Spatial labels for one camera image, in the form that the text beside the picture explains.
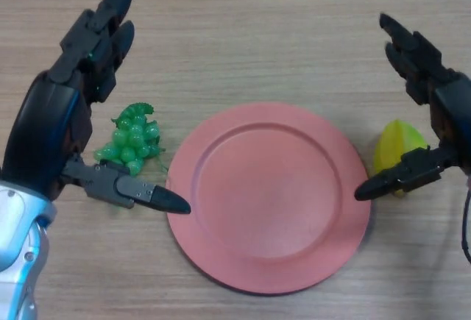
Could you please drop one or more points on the pink round plate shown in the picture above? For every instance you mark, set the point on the pink round plate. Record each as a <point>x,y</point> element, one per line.
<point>272,195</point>

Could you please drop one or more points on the yellow starfruit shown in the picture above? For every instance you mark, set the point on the yellow starfruit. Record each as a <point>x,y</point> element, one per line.
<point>397,139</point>

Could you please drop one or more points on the green plastic grape bunch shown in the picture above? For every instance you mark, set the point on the green plastic grape bunch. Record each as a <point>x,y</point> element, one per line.
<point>130,139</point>

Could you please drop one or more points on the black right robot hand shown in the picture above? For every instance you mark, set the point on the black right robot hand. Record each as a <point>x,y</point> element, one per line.
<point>452,114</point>

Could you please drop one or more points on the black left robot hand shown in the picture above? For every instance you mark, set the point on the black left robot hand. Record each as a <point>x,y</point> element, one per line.
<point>48,117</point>

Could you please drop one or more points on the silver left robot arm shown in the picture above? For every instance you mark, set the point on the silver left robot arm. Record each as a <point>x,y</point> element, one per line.
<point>18,239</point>

